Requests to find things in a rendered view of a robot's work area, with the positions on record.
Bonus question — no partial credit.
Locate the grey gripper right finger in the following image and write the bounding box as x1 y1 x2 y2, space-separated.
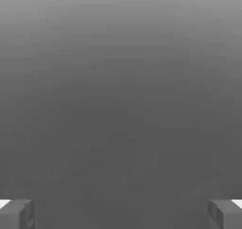
207 198 242 229

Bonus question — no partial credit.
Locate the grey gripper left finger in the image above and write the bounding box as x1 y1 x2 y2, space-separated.
0 198 36 229

